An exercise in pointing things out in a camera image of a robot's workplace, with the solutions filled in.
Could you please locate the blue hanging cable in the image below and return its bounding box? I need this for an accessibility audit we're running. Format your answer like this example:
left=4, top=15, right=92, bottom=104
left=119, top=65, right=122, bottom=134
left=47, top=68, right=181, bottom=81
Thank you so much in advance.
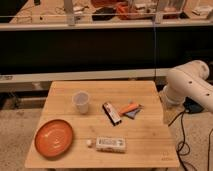
left=152, top=18, right=158, bottom=81

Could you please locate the clear plastic cup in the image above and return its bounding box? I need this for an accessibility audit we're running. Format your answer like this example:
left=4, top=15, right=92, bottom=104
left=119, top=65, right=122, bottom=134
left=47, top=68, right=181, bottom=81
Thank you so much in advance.
left=72, top=91, right=89, bottom=114

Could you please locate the black floor cable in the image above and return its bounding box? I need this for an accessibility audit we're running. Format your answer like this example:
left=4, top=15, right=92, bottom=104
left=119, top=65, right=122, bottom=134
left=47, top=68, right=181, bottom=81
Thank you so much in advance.
left=167, top=110, right=213, bottom=171

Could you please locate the black candy bar wrapper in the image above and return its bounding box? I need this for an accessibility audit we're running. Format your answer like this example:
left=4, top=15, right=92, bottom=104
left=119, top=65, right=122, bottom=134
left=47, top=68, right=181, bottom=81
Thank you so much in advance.
left=102, top=102, right=122, bottom=125

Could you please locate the black object on shelf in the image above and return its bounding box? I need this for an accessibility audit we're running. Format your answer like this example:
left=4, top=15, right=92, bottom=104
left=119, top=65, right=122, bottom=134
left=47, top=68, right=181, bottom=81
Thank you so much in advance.
left=92, top=7, right=116, bottom=21

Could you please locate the white lying bottle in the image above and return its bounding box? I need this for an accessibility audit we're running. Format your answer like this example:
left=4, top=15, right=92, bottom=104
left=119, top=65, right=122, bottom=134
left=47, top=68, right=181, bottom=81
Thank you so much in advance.
left=86, top=137, right=126, bottom=153

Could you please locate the metal shelf rail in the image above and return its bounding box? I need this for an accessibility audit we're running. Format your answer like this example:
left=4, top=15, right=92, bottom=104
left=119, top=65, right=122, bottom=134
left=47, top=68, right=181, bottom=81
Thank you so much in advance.
left=0, top=19, right=213, bottom=31

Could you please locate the orange ceramic bowl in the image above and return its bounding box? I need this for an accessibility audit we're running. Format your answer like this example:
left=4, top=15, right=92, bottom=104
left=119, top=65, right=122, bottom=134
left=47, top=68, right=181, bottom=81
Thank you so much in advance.
left=34, top=119, right=73, bottom=158

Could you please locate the blue grey small packet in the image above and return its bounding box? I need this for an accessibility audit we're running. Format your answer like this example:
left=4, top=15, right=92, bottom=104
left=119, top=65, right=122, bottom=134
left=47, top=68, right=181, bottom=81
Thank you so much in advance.
left=125, top=106, right=143, bottom=119

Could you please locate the orange marker pen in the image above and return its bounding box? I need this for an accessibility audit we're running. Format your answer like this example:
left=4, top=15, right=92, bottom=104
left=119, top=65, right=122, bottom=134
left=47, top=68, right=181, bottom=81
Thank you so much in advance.
left=119, top=103, right=139, bottom=116

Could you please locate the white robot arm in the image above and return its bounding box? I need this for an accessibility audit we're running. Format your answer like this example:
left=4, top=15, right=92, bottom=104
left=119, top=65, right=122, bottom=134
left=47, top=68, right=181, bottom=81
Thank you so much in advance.
left=162, top=60, right=213, bottom=113

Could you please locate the orange tray on shelf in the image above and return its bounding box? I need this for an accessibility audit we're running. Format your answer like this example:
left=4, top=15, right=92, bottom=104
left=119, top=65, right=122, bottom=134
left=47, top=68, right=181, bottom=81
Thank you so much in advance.
left=116, top=2, right=155, bottom=20

